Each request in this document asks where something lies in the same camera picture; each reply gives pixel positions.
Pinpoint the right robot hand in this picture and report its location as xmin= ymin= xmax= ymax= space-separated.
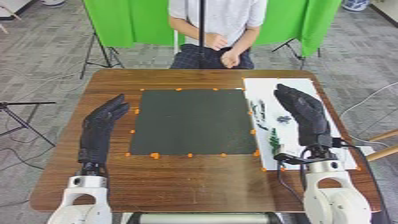
xmin=272 ymin=83 xmax=334 ymax=148

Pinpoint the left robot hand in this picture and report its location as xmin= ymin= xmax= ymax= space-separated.
xmin=77 ymin=93 xmax=132 ymax=166

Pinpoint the dark mat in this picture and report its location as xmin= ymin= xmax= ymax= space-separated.
xmin=128 ymin=88 xmax=262 ymax=156

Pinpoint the person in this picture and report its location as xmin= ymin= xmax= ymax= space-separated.
xmin=167 ymin=0 xmax=271 ymax=70

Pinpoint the white sheet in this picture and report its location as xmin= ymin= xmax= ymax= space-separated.
xmin=242 ymin=77 xmax=361 ymax=172

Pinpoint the black tripod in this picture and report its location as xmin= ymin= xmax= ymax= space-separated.
xmin=0 ymin=101 xmax=59 ymax=148

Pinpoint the black backdrop stand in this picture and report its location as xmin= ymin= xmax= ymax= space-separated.
xmin=271 ymin=37 xmax=326 ymax=70
xmin=79 ymin=31 xmax=127 ymax=80

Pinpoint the black upright pole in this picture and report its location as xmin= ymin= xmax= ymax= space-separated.
xmin=198 ymin=0 xmax=208 ymax=70

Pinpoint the blue and white vase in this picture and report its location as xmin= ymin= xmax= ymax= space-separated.
xmin=342 ymin=0 xmax=374 ymax=13

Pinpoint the black cable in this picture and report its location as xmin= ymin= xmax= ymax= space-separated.
xmin=333 ymin=137 xmax=395 ymax=224
xmin=276 ymin=162 xmax=308 ymax=205

